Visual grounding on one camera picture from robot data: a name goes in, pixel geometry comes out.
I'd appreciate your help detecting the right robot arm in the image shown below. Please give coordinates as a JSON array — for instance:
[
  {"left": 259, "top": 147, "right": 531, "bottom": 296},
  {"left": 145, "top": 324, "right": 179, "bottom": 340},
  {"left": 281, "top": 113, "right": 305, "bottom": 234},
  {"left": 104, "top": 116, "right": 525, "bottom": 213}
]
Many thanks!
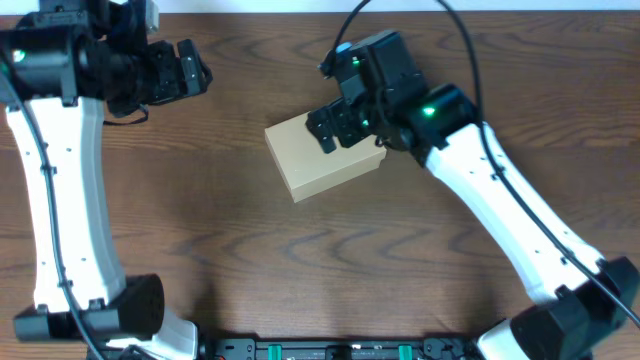
[{"left": 306, "top": 84, "right": 639, "bottom": 359}]

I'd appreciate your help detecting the brown cardboard box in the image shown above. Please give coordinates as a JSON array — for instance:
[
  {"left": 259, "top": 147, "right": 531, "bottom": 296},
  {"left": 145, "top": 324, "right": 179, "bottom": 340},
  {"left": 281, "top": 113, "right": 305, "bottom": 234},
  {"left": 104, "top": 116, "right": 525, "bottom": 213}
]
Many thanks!
[{"left": 265, "top": 113, "right": 387, "bottom": 203}]

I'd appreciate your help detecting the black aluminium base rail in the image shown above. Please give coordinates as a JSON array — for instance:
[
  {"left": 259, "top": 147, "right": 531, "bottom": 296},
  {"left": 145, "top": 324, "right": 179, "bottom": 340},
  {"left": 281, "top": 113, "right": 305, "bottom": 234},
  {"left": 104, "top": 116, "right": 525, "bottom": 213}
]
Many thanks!
[{"left": 99, "top": 337, "right": 486, "bottom": 360}]

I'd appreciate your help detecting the right black cable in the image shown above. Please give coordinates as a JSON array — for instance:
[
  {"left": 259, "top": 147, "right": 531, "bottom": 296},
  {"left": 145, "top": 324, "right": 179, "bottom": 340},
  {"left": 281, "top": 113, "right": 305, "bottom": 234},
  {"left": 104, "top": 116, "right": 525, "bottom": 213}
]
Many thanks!
[{"left": 319, "top": 0, "right": 640, "bottom": 331}]

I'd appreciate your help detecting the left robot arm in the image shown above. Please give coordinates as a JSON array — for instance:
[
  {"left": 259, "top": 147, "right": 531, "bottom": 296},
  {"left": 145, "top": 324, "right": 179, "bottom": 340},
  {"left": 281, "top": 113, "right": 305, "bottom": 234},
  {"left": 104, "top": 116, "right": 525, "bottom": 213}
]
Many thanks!
[{"left": 1, "top": 1, "right": 212, "bottom": 359}]

